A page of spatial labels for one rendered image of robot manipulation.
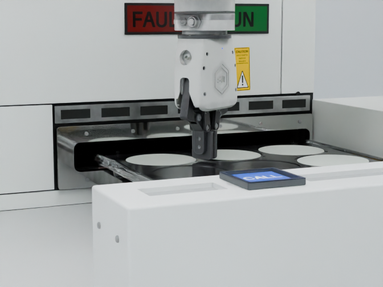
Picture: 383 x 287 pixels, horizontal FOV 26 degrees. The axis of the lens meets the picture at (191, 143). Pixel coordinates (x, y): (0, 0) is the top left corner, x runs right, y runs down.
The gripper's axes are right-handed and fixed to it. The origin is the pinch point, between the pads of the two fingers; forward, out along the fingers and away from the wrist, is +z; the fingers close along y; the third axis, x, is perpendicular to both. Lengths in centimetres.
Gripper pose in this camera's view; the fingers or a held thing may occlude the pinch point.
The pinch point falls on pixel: (204, 144)
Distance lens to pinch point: 117.7
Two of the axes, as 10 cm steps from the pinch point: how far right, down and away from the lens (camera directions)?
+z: 0.0, 9.9, 1.5
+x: -8.4, -0.8, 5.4
